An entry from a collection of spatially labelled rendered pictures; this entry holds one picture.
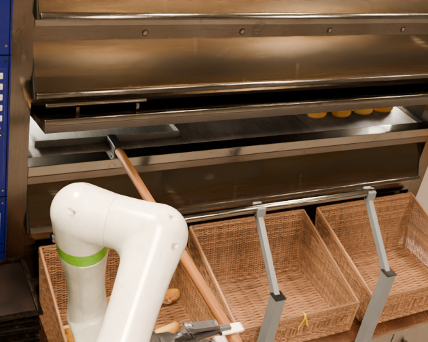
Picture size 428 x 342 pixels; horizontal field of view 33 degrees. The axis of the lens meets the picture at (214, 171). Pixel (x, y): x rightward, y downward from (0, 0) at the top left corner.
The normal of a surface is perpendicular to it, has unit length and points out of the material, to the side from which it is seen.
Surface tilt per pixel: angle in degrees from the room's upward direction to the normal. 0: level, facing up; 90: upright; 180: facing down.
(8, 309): 0
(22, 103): 90
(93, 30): 90
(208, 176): 70
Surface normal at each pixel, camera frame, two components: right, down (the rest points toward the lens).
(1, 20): 0.44, 0.53
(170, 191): 0.47, 0.21
